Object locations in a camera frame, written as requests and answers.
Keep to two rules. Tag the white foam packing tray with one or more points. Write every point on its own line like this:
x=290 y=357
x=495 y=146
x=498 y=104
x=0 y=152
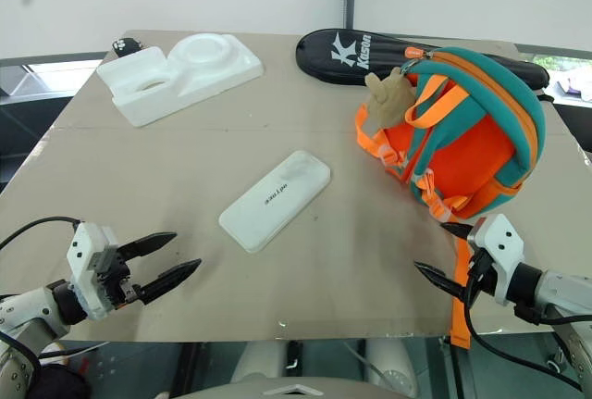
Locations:
x=203 y=66

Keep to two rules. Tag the white rounded robot leg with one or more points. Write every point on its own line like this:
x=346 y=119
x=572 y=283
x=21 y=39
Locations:
x=390 y=366
x=259 y=362

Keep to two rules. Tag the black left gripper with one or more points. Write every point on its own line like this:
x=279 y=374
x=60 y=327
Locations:
x=113 y=283

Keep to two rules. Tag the grey robot torso cover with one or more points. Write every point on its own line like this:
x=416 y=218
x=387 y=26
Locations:
x=296 y=390

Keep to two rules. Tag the orange and teal backpack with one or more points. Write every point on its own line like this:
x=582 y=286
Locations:
x=467 y=149

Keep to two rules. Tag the small black paw-print pouch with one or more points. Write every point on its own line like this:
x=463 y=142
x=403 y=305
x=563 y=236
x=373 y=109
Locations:
x=125 y=45

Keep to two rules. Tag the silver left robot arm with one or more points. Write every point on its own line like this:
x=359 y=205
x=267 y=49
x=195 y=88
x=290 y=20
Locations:
x=28 y=308

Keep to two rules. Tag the black racket bag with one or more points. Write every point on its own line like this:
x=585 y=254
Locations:
x=333 y=54

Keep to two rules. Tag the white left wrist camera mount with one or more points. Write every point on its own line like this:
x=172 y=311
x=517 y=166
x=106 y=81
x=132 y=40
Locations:
x=88 y=241

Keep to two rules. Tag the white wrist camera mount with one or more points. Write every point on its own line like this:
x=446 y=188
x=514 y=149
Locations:
x=88 y=241
x=501 y=246

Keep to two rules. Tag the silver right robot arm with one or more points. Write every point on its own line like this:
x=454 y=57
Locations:
x=562 y=295

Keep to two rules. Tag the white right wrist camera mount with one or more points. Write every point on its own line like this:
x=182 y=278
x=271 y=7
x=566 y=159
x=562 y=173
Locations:
x=501 y=246

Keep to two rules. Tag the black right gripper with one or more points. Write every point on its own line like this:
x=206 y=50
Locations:
x=480 y=274

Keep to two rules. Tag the black rounded shape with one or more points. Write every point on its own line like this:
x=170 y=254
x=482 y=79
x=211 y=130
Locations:
x=57 y=382

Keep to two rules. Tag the brown cardboard table cover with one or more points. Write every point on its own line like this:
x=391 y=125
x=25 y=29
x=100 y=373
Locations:
x=185 y=163

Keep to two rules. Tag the beige plush toy pendant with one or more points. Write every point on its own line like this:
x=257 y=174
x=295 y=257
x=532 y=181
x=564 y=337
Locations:
x=390 y=100

